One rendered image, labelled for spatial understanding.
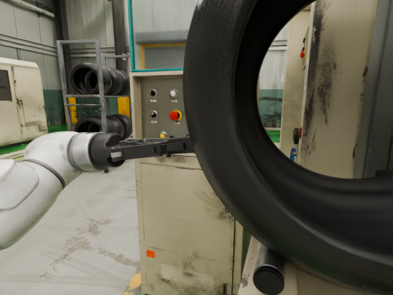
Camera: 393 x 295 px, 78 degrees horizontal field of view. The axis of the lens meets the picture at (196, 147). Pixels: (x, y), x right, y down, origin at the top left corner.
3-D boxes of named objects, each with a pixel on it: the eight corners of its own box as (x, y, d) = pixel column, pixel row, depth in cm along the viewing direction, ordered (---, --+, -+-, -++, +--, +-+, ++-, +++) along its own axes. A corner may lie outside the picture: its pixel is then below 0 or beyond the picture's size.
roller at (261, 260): (276, 203, 67) (264, 192, 68) (288, 193, 66) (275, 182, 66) (268, 302, 35) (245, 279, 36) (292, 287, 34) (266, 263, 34)
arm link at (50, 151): (106, 154, 63) (76, 194, 53) (62, 157, 68) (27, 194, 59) (83, 120, 56) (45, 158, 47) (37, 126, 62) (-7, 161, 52)
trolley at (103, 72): (110, 153, 500) (103, 55, 460) (139, 154, 492) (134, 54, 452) (69, 172, 371) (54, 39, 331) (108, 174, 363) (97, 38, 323)
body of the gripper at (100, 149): (85, 137, 49) (123, 133, 46) (113, 131, 57) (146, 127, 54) (92, 172, 50) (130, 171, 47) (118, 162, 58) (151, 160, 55)
